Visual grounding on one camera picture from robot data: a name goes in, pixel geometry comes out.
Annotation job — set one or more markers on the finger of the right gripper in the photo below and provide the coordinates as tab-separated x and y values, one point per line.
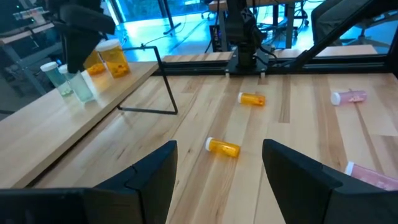
87	46
74	49

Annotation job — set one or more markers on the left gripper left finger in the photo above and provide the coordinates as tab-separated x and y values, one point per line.
149	196

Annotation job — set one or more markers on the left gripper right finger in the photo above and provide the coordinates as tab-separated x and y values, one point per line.
295	186

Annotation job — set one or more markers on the green medicine bottle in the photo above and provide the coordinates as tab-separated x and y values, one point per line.
79	88
56	81

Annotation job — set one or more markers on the pink medicine bottle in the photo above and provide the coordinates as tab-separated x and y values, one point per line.
351	97
373	177

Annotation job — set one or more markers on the small orange medicine bottle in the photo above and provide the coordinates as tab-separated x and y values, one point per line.
253	99
225	147

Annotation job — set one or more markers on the wooden shelf black legs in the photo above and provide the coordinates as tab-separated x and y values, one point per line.
46	133

